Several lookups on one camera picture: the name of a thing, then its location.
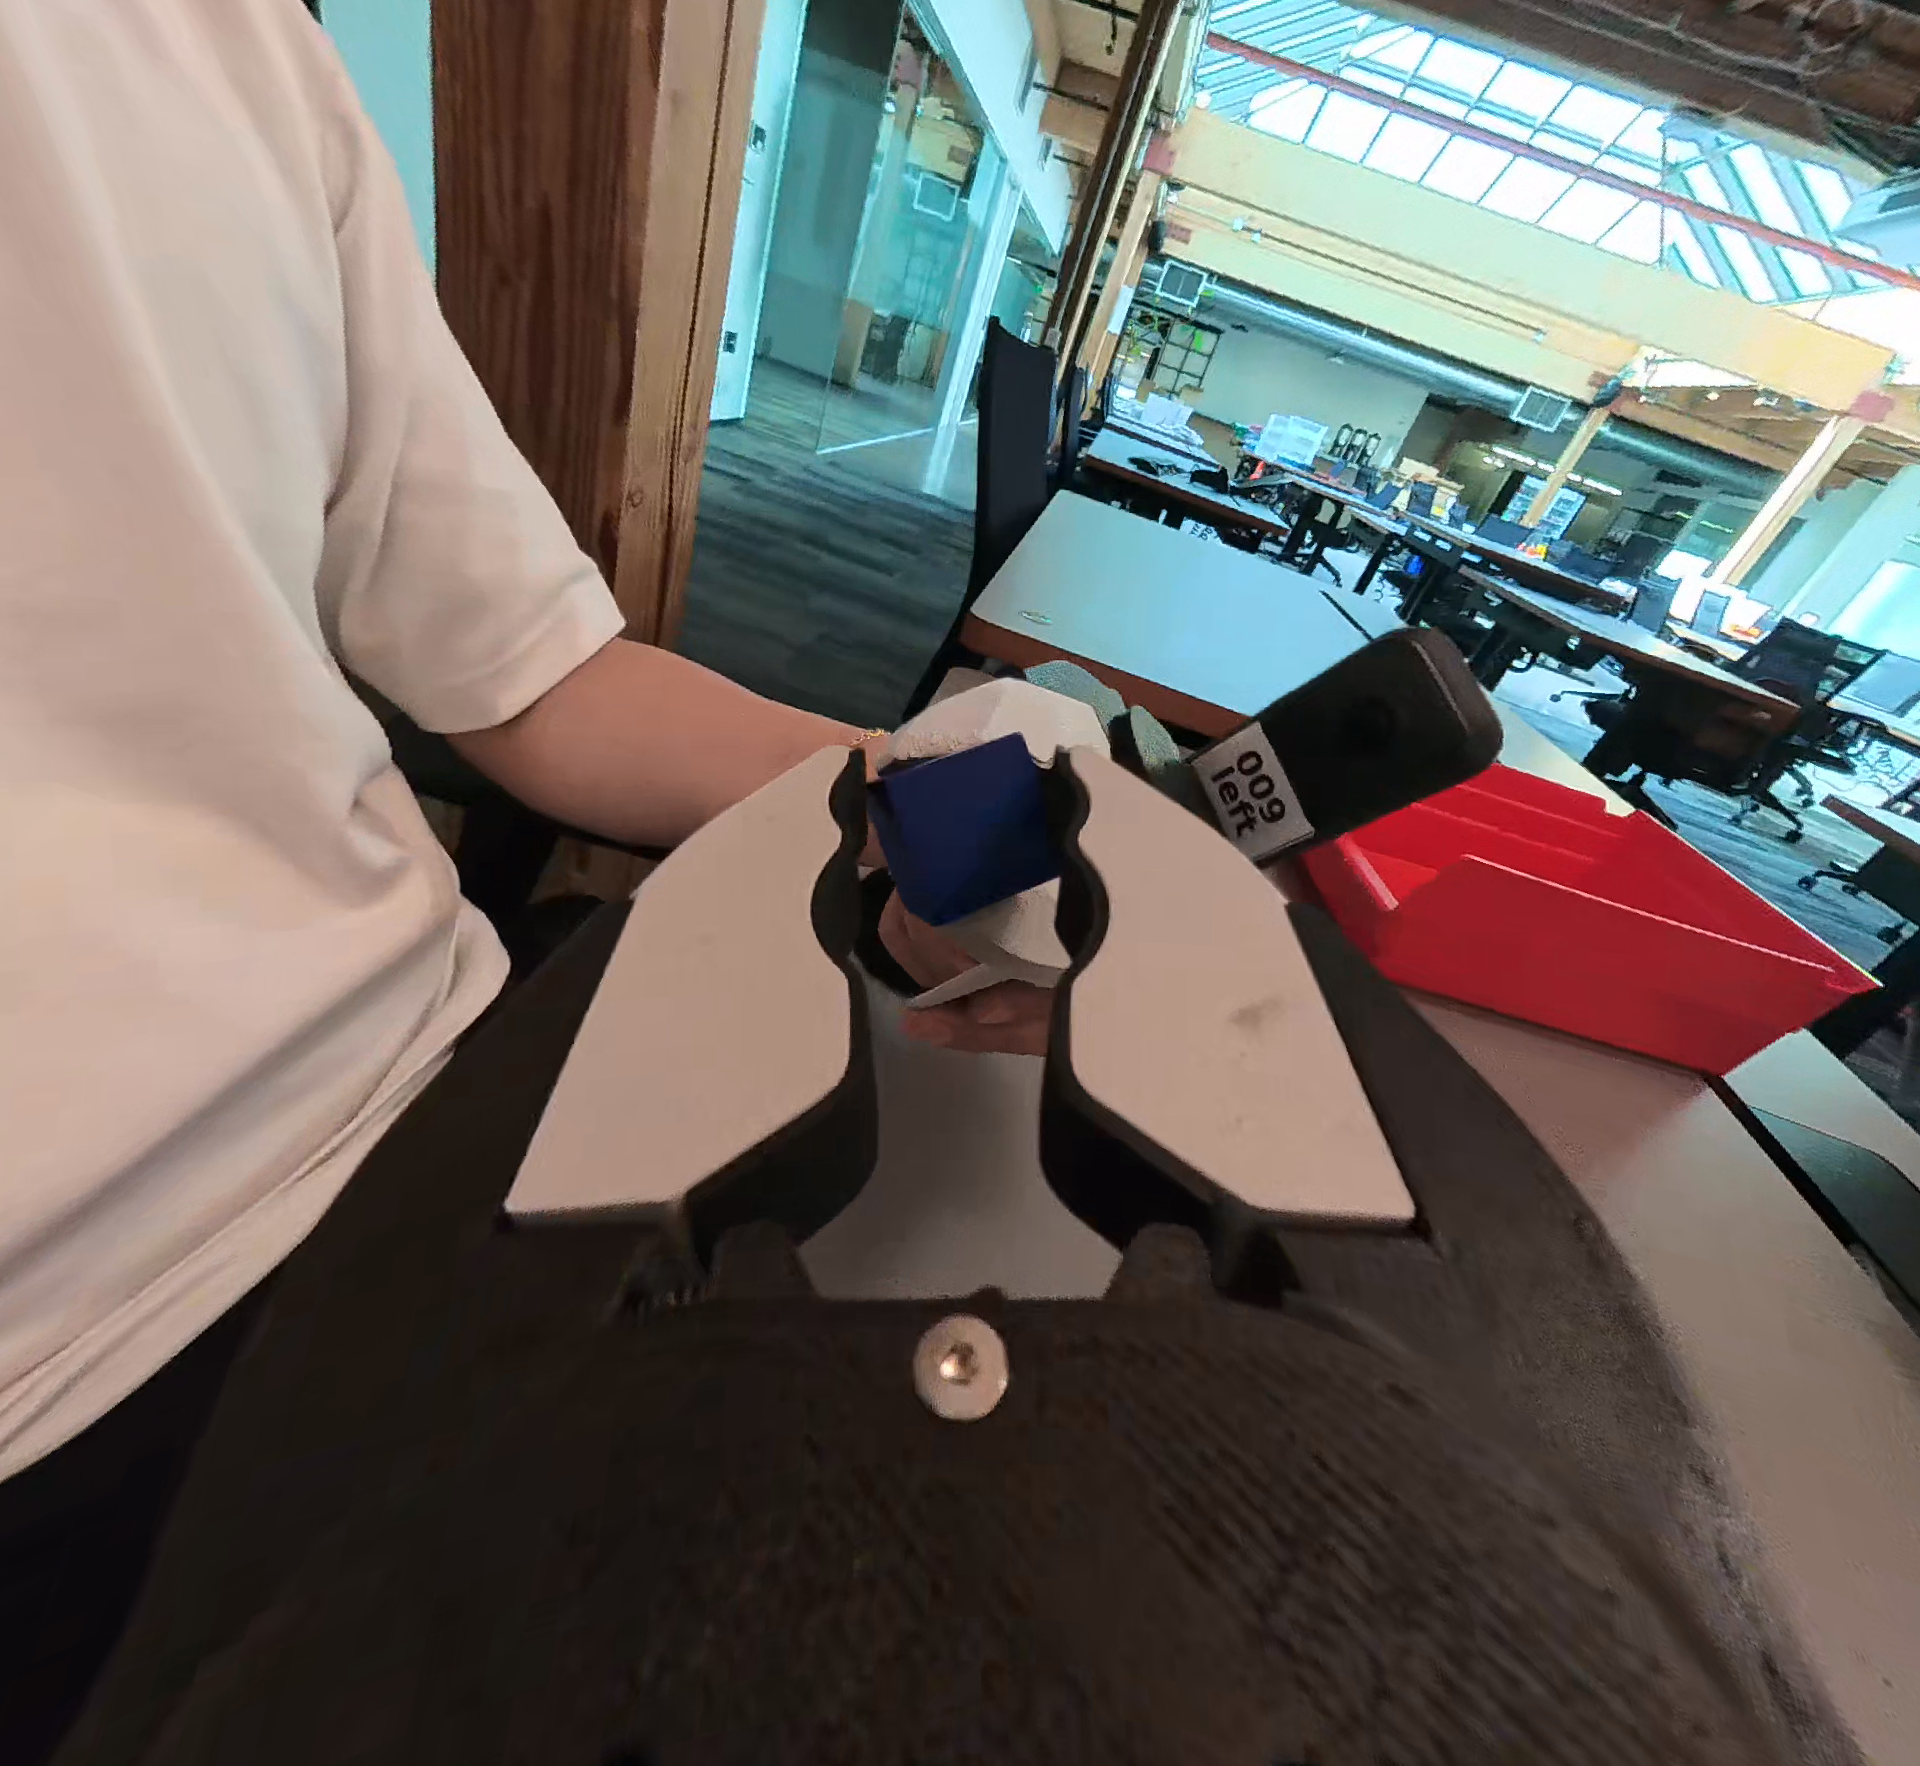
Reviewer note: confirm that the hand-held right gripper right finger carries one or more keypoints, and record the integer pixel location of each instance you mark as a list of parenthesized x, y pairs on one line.
[(1231, 1047)]

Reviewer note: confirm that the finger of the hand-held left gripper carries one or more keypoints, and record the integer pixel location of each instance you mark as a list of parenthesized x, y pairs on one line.
[(991, 713)]

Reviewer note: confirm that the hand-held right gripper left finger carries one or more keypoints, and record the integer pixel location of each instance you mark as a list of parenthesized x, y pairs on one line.
[(690, 1047)]

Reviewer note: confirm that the small dark blue object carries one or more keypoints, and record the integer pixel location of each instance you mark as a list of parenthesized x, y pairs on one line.
[(961, 836)]

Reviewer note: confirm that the red plastic bin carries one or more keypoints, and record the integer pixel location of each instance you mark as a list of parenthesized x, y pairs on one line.
[(1575, 941)]

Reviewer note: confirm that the person's left hand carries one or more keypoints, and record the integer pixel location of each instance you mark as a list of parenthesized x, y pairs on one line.
[(974, 1024)]

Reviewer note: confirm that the white wood-edged table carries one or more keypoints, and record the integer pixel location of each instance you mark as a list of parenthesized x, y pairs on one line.
[(1170, 596)]

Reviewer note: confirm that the long office desk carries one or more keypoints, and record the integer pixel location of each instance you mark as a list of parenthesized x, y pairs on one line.
[(1575, 627)]

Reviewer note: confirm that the black office chair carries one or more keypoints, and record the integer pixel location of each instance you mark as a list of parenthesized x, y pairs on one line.
[(1013, 446)]

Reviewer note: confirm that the wooden pillar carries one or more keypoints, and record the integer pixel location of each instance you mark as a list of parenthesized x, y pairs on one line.
[(570, 220)]

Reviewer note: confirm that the person's white shirt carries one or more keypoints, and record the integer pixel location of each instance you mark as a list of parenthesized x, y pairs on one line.
[(179, 596)]

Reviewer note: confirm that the grey ceiling heater unit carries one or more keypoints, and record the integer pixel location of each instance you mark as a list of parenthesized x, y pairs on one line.
[(1881, 220)]

